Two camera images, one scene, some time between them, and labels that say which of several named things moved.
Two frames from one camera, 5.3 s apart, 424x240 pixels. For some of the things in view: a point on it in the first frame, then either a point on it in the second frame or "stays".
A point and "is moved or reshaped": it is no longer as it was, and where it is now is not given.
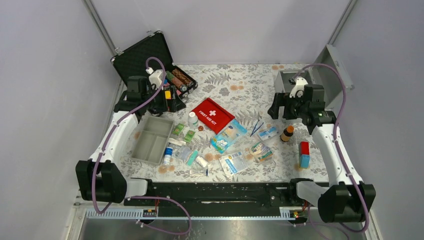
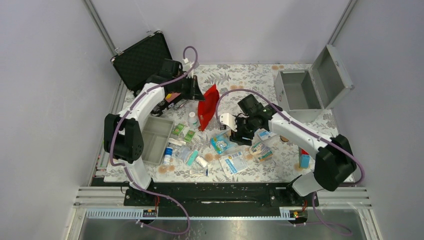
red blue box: (305, 154) stays
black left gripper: (163, 107) → (194, 92)
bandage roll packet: (263, 152) stays
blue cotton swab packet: (222, 141) stays
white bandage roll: (203, 161) stays
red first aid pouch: (213, 115) is moved or reshaped
